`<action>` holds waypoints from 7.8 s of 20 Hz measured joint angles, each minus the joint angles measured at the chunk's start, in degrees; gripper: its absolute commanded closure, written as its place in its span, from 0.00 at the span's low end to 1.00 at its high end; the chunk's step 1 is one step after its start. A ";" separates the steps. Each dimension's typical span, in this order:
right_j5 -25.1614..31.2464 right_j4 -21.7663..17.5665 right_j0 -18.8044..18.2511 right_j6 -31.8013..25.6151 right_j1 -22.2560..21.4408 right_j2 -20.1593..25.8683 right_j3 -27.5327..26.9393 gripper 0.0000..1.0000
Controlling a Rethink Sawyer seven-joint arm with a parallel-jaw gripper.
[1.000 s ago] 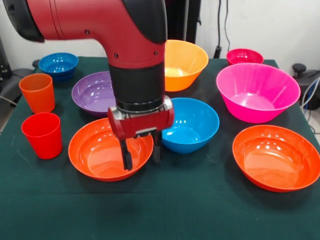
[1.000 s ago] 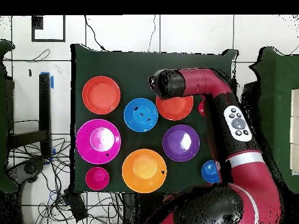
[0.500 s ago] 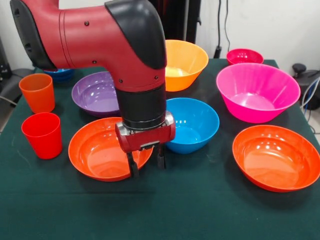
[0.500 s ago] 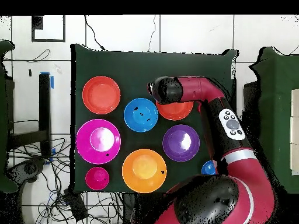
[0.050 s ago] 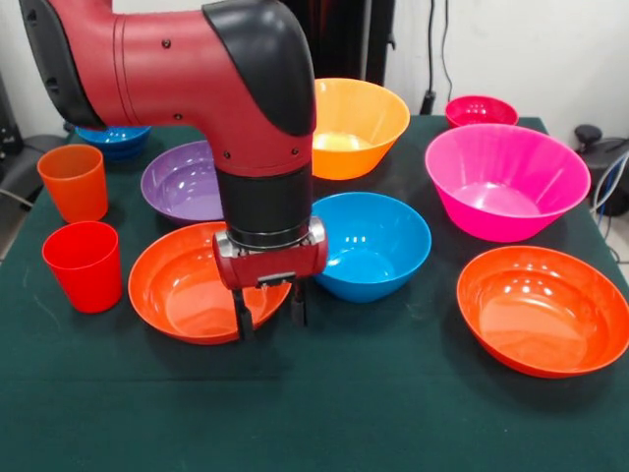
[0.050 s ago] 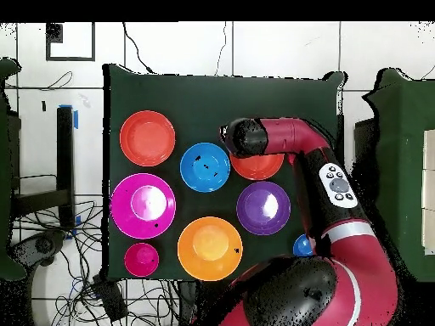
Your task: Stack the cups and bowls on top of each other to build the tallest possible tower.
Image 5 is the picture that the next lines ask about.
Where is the black office chair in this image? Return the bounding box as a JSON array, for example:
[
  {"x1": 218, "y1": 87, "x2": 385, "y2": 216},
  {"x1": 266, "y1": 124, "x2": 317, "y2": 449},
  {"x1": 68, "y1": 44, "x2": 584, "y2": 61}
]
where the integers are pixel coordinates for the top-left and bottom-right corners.
[
  {"x1": 0, "y1": 73, "x2": 80, "y2": 212},
  {"x1": 573, "y1": 124, "x2": 629, "y2": 217}
]

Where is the orange-red plastic bowl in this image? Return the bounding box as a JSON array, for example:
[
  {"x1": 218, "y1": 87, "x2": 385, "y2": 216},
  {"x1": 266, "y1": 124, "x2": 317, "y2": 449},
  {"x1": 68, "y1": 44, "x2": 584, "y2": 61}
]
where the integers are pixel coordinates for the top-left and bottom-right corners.
[
  {"x1": 127, "y1": 221, "x2": 294, "y2": 346},
  {"x1": 456, "y1": 245, "x2": 629, "y2": 380}
]

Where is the black wall cable with plug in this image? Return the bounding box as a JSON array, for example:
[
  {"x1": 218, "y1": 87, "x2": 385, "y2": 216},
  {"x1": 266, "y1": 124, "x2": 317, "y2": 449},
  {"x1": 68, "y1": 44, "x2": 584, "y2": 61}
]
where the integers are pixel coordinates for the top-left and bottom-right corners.
[{"x1": 421, "y1": 0, "x2": 454, "y2": 117}]

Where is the light blue plastic bowl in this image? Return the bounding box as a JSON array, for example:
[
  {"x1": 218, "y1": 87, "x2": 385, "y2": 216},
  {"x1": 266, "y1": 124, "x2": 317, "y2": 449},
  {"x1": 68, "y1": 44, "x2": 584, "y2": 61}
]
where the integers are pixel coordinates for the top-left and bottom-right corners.
[{"x1": 311, "y1": 191, "x2": 433, "y2": 304}]

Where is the orange plastic bowl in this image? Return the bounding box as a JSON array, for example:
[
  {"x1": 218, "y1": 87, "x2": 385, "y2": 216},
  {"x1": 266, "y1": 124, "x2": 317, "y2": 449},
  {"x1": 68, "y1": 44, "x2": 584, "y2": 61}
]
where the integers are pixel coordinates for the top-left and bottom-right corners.
[{"x1": 312, "y1": 77, "x2": 412, "y2": 181}]

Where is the large magenta plastic bowl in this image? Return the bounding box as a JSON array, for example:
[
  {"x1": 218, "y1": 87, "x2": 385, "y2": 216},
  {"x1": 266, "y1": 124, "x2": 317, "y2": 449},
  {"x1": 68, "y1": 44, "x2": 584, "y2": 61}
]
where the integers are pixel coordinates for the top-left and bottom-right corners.
[{"x1": 424, "y1": 123, "x2": 592, "y2": 244}]

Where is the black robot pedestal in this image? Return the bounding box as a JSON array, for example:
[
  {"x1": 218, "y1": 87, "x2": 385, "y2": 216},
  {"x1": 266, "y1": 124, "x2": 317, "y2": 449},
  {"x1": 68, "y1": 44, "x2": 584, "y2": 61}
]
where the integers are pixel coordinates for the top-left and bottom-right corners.
[{"x1": 282, "y1": 0, "x2": 397, "y2": 88}]

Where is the red plastic cup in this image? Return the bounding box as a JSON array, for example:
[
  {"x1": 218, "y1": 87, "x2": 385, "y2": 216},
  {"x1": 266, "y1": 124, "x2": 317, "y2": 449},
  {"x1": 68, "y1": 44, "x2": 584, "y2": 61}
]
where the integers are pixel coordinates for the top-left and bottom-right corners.
[{"x1": 41, "y1": 220, "x2": 124, "y2": 315}]

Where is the small magenta plastic bowl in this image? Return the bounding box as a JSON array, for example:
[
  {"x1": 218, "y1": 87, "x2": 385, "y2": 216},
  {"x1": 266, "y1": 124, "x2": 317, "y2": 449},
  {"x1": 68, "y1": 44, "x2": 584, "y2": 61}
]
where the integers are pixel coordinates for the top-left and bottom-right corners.
[{"x1": 444, "y1": 94, "x2": 520, "y2": 130}]

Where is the purple plastic bowl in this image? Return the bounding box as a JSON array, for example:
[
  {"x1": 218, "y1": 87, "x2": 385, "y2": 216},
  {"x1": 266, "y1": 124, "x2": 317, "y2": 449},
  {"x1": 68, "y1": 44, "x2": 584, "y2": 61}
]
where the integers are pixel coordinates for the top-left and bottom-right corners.
[{"x1": 140, "y1": 140, "x2": 226, "y2": 227}]

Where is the orange plastic cup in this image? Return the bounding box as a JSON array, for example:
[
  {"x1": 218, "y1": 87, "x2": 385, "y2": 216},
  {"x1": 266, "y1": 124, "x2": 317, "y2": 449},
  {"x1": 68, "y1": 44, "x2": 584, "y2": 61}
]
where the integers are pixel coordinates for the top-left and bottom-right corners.
[{"x1": 36, "y1": 143, "x2": 110, "y2": 224}]

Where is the dark green table cloth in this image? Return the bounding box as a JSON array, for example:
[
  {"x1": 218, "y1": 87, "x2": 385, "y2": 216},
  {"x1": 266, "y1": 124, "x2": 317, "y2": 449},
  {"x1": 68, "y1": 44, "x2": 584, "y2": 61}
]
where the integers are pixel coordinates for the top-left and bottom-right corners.
[{"x1": 0, "y1": 110, "x2": 629, "y2": 472}]

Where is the small dark blue bowl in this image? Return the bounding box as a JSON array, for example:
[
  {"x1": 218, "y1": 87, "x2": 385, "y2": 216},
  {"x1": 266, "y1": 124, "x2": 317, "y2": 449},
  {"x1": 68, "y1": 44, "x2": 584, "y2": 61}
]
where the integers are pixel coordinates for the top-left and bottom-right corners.
[{"x1": 75, "y1": 125, "x2": 152, "y2": 162}]

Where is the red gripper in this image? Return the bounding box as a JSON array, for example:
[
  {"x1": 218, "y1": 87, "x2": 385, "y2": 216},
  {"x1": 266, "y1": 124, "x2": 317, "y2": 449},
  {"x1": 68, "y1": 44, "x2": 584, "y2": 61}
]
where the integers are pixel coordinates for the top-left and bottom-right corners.
[{"x1": 215, "y1": 238, "x2": 329, "y2": 341}]

